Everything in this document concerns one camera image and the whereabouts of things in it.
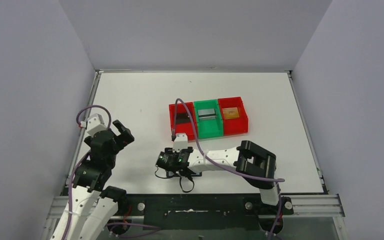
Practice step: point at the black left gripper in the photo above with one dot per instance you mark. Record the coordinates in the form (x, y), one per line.
(119, 135)

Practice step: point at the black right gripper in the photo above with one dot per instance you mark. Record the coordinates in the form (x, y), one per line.
(181, 175)

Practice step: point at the black credit card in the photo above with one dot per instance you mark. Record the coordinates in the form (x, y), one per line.
(182, 118)

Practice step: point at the black leather card holder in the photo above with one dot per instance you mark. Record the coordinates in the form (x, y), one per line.
(186, 173)

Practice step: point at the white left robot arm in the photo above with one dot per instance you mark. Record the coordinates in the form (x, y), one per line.
(91, 203)

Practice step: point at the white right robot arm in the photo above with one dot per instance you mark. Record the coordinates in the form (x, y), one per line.
(255, 164)

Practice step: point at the silver card in bin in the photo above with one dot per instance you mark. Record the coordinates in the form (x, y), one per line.
(206, 114)

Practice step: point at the gold card in bin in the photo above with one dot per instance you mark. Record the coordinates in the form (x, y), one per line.
(230, 113)

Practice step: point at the left red plastic bin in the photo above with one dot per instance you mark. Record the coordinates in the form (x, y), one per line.
(186, 128)

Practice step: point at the red plastic bin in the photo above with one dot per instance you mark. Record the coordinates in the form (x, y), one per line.
(186, 128)
(234, 126)

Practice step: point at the green plastic bin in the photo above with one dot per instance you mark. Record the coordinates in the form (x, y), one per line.
(212, 128)

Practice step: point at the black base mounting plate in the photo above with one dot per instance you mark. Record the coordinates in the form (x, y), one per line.
(186, 211)

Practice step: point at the right red plastic bin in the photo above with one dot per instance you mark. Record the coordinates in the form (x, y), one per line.
(234, 126)

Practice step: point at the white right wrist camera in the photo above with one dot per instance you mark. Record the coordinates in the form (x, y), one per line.
(180, 142)

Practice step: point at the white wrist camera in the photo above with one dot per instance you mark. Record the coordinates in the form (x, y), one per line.
(180, 142)
(93, 125)

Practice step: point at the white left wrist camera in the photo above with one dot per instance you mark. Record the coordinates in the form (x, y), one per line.
(93, 125)

